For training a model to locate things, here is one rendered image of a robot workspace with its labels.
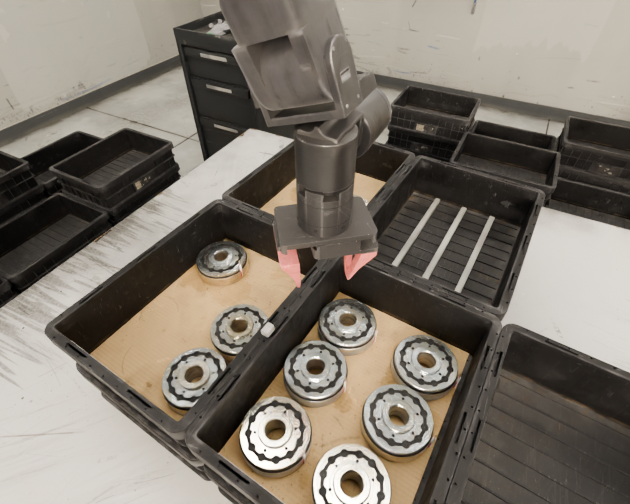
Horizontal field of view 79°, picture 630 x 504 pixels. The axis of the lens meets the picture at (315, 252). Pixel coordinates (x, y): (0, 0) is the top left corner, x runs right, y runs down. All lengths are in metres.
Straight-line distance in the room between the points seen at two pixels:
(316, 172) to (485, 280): 0.59
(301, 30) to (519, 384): 0.63
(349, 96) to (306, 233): 0.14
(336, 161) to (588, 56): 3.41
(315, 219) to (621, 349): 0.83
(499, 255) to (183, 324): 0.68
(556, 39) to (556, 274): 2.69
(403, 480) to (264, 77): 0.53
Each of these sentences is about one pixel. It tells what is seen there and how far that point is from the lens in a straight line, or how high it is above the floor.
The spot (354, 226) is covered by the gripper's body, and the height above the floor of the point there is 1.16.
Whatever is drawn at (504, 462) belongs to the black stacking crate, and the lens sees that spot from 0.68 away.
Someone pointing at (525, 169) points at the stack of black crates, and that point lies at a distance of 1.98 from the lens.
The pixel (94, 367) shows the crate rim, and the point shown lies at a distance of 0.64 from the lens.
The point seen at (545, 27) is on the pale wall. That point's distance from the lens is 3.64.
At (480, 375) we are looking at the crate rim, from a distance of 0.60.
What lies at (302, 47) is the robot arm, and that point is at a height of 1.34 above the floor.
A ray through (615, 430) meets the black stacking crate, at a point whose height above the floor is 0.83.
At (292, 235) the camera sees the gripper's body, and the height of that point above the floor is 1.16.
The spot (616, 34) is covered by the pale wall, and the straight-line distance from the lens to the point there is 3.66.
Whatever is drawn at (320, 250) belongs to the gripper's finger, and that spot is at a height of 1.15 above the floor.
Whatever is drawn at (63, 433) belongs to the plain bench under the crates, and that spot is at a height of 0.70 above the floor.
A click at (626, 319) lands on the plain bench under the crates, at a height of 0.70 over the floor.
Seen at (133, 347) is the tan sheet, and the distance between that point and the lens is 0.76.
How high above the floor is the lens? 1.42
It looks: 45 degrees down
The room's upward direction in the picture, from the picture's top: straight up
